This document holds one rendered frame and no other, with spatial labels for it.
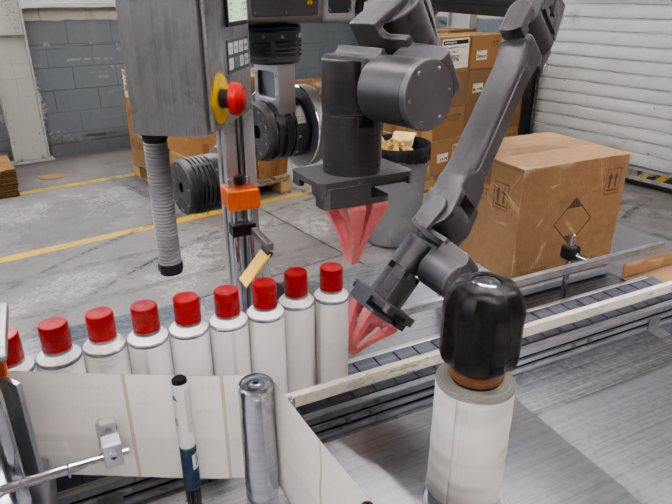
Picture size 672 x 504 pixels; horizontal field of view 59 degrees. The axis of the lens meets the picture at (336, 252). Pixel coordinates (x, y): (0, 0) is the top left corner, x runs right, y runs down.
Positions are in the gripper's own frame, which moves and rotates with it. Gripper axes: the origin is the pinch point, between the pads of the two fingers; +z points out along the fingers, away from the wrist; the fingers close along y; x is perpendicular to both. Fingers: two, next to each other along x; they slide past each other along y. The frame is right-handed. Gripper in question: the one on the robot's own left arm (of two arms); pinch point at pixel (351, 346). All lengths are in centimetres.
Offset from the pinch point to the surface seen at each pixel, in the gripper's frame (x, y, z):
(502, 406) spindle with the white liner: -7.3, 32.6, -8.9
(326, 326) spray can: -8.1, 2.3, -1.5
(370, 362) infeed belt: 7.5, -2.4, 1.3
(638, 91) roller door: 308, -250, -231
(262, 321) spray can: -18.0, 3.2, 1.9
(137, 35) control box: -49, -2, -19
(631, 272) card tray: 68, -12, -44
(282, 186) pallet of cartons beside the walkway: 147, -342, -12
